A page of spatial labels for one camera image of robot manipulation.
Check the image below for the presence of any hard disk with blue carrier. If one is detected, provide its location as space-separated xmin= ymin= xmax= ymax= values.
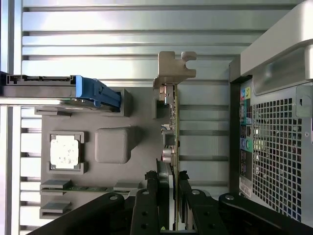
xmin=0 ymin=70 xmax=122 ymax=114

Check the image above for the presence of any silver CPU chip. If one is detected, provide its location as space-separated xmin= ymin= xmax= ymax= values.
xmin=50 ymin=134 xmax=81 ymax=169

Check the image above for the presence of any open black PC case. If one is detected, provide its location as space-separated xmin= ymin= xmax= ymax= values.
xmin=228 ymin=0 xmax=313 ymax=226

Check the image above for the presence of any grey parts rack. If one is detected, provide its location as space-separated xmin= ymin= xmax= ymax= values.
xmin=34 ymin=88 xmax=180 ymax=220

